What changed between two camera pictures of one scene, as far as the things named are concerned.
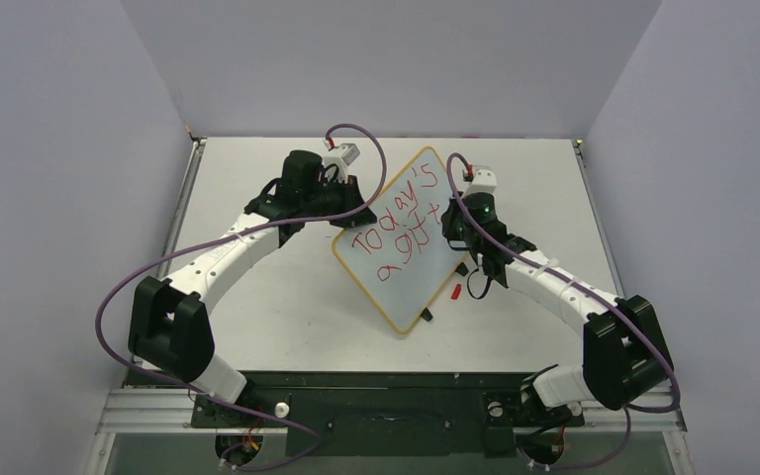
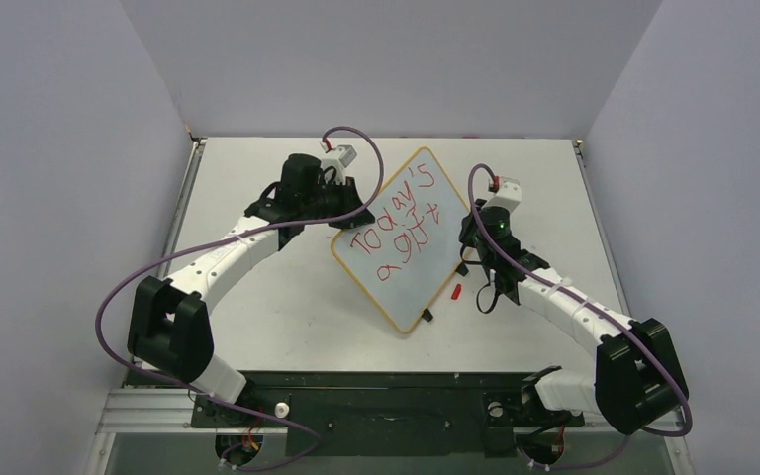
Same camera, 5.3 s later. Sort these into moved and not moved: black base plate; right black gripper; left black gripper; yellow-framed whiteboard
Moved: right black gripper
Not moved: black base plate; left black gripper; yellow-framed whiteboard
